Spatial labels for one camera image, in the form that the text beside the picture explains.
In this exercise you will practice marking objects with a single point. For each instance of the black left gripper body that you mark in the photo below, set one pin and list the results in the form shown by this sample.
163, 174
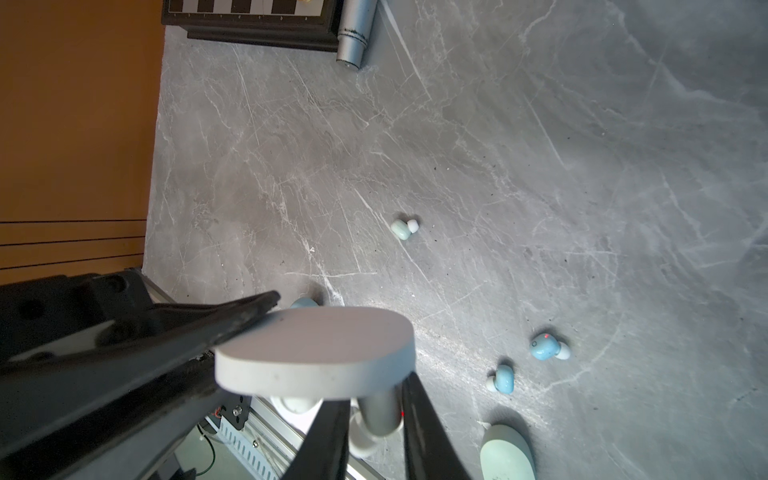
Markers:
38, 312

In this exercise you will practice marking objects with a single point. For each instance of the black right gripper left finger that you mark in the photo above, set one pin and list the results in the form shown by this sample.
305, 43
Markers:
324, 452

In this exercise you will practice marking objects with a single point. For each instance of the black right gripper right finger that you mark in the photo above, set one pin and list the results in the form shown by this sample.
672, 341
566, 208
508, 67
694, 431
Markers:
428, 451

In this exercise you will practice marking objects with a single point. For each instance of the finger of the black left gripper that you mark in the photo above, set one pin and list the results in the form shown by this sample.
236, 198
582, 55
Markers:
139, 349
130, 438

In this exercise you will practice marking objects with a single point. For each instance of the white earbud charging case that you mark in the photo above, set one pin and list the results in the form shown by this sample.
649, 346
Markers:
307, 355

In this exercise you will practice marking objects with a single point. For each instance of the mint green charging case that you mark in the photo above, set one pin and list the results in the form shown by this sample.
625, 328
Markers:
506, 455

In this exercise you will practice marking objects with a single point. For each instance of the light blue charging case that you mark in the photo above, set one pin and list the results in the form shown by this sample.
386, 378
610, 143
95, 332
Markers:
304, 302

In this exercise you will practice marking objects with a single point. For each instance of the blue earbud near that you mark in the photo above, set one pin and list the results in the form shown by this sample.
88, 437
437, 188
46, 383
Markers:
502, 380

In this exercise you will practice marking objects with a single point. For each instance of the blue earbud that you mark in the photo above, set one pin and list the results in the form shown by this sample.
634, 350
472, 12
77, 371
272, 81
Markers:
502, 380
546, 346

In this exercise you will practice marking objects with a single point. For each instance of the blue earbud far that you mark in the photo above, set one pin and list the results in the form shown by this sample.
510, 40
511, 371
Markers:
546, 346

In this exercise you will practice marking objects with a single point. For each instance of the green earbud far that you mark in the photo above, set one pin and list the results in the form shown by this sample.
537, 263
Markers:
404, 229

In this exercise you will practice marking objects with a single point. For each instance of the black white chessboard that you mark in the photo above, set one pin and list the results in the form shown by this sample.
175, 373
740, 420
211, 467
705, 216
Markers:
305, 25

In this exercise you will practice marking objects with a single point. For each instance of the silver microphone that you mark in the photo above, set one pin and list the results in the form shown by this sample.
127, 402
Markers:
354, 31

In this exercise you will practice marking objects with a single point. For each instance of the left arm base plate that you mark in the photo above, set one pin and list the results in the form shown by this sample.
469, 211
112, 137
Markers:
234, 408

